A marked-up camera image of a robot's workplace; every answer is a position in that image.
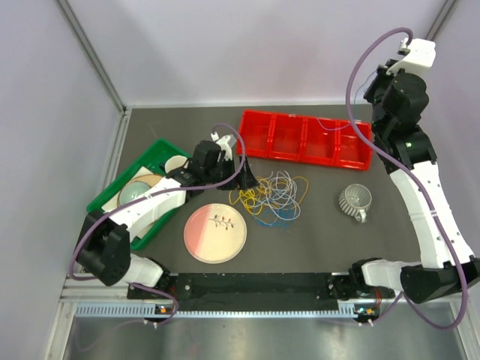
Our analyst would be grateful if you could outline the pale green bowl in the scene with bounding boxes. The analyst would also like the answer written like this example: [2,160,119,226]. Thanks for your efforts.
[117,181,151,206]

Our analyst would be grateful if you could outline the pink cream round plate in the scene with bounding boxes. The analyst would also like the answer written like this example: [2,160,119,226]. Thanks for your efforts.
[183,203,248,264]

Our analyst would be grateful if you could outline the white cable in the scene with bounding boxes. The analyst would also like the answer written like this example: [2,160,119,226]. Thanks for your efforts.
[258,170,302,222]

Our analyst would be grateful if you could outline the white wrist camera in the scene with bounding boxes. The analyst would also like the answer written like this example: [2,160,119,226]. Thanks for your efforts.
[211,132,236,161]
[386,37,436,77]

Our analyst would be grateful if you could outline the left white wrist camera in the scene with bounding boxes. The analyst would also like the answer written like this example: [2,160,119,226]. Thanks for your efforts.
[211,132,236,161]

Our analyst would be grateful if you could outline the yellow cable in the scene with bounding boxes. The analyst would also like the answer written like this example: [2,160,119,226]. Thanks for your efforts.
[228,175,311,218]

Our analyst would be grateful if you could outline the red divided plastic bin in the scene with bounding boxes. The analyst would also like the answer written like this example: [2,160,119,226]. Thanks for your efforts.
[238,109,373,171]

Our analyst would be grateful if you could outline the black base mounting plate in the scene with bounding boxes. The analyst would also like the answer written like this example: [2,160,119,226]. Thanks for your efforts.
[126,271,395,311]

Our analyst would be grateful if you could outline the round wooden board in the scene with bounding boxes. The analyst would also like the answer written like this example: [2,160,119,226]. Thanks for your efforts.
[137,174,163,189]

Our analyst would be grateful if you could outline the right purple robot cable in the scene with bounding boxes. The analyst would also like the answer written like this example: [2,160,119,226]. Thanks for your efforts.
[345,26,470,331]

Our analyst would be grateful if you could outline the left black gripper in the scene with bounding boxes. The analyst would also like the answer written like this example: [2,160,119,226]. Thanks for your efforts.
[204,154,259,191]

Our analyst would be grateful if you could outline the small cream cup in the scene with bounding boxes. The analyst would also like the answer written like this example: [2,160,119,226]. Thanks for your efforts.
[164,155,189,174]

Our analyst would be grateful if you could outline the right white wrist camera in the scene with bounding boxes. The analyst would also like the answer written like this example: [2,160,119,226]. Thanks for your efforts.
[386,37,436,77]

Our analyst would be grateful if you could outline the grey ribbed ceramic mug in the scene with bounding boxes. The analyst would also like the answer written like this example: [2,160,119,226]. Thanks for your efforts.
[338,184,373,224]

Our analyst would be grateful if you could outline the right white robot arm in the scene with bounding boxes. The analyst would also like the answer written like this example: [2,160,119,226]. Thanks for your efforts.
[349,59,479,304]

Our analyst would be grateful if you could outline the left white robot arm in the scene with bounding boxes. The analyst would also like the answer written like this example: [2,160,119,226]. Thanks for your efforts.
[73,133,256,298]

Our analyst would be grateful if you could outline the green plastic tray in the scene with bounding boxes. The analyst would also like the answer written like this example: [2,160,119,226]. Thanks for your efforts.
[86,139,190,251]

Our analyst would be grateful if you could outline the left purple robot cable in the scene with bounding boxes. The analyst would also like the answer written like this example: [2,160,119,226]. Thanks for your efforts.
[70,122,248,327]

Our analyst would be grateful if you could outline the grey slotted cable duct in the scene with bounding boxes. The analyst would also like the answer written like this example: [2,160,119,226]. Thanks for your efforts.
[75,303,358,319]

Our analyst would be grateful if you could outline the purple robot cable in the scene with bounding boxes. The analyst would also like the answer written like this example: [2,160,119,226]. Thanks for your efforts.
[70,122,248,327]
[345,26,470,331]

